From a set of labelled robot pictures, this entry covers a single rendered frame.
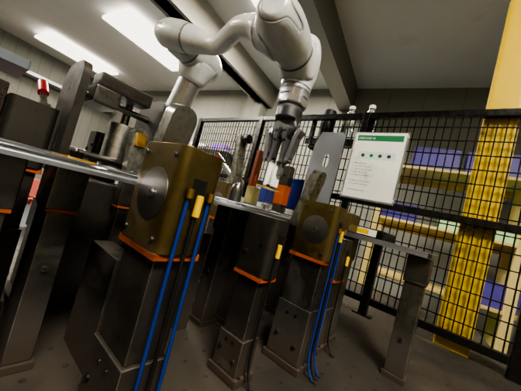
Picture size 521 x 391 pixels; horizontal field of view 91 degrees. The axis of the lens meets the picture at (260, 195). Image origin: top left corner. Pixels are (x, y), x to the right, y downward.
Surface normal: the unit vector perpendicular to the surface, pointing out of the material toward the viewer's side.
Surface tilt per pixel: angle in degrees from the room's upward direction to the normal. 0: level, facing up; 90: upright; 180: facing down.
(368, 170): 90
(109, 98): 90
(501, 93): 90
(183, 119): 102
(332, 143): 90
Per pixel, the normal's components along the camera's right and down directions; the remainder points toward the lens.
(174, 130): 0.69, 0.37
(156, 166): -0.60, -0.20
